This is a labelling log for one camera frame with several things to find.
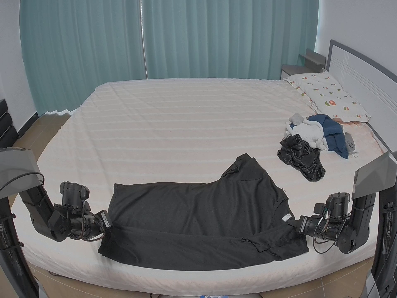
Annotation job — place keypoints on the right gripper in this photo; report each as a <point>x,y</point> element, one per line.
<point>308,227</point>

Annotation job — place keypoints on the black T-shirt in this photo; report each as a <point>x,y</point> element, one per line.
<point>192,216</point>

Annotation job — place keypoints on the white printed pillow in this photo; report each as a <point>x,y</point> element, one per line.
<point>328,96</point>

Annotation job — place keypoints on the white garment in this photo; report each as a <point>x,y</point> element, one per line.
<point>307,133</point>

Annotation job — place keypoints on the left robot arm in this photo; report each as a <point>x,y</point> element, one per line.
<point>40,209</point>

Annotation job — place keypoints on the grey bedside table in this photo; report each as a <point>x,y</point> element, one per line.
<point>294,70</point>

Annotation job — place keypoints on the bed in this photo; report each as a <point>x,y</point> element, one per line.
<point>186,129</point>

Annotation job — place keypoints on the small grey garment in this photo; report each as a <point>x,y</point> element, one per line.
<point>297,119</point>

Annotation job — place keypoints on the grey printed garment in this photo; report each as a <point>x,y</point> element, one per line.
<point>350,141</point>

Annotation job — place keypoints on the black chest of drawers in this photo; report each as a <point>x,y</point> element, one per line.
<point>6,126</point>

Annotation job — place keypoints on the dark blue garment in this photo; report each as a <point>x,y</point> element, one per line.
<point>335,133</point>

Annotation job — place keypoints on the black shiny garment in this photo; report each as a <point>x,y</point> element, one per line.
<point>302,160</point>

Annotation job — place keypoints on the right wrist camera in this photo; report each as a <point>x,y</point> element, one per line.
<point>318,208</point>

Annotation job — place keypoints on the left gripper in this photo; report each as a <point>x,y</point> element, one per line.
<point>96,225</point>

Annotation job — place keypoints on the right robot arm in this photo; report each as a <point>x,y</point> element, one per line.
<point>359,222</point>

